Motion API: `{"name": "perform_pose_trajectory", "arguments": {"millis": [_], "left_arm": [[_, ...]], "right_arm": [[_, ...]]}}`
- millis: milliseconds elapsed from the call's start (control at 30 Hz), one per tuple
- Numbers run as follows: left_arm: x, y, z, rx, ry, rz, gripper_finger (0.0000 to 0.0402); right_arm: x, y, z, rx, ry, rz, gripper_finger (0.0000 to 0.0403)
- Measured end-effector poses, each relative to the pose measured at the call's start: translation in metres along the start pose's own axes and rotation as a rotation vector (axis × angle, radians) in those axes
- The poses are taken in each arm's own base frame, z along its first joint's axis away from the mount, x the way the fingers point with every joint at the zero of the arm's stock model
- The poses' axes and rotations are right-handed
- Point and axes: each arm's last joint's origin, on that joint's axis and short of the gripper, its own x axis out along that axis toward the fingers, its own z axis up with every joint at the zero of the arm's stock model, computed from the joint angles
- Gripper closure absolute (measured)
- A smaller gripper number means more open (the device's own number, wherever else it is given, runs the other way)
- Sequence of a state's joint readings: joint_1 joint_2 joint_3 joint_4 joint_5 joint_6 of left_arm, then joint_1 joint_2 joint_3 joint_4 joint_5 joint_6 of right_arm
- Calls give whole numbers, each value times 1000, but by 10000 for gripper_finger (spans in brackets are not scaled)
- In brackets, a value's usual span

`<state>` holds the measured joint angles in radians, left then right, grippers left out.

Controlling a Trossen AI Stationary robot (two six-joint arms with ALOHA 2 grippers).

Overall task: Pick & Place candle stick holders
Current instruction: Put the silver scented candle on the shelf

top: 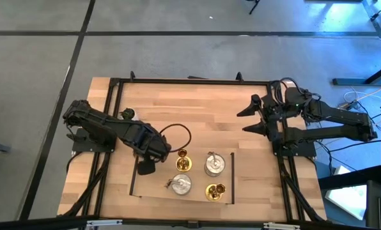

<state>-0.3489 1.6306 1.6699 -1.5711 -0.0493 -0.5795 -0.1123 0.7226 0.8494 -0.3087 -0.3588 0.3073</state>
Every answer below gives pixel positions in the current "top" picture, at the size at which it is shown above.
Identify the black cable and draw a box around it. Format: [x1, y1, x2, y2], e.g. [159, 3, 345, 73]
[318, 137, 381, 154]

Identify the brass candlestick holder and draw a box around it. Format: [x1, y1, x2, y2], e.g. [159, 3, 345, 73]
[175, 148, 193, 173]
[205, 183, 226, 203]

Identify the black desk beam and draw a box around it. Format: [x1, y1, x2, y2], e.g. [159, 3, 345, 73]
[318, 165, 381, 191]

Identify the office chair base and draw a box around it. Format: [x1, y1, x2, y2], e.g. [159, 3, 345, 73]
[245, 0, 261, 15]

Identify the glossy white panel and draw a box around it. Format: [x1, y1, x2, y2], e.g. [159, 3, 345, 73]
[324, 165, 368, 221]

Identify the silver bracket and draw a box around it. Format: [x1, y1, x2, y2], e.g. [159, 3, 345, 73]
[263, 222, 300, 230]
[86, 218, 123, 228]

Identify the small plant in white pot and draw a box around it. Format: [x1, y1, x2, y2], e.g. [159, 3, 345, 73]
[120, 107, 140, 122]

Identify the wooden riser with black legs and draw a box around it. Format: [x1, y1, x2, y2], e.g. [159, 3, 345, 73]
[129, 146, 237, 206]

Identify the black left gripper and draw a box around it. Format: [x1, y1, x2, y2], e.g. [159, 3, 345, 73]
[131, 126, 173, 176]

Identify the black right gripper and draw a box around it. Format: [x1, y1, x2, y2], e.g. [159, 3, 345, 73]
[236, 91, 295, 143]

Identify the black desk foot bar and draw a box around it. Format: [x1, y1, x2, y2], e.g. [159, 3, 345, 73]
[362, 0, 381, 61]

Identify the white cable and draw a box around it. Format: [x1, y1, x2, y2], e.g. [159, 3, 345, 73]
[343, 90, 372, 105]

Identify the black mount bar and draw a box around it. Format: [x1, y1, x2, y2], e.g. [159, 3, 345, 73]
[0, 215, 381, 230]

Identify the tan cable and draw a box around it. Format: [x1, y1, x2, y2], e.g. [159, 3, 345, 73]
[339, 81, 381, 109]

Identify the black aluminium table frame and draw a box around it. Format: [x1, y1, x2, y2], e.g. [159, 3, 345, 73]
[58, 70, 327, 224]

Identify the black desk leg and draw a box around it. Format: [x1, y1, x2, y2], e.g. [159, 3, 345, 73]
[332, 59, 381, 86]

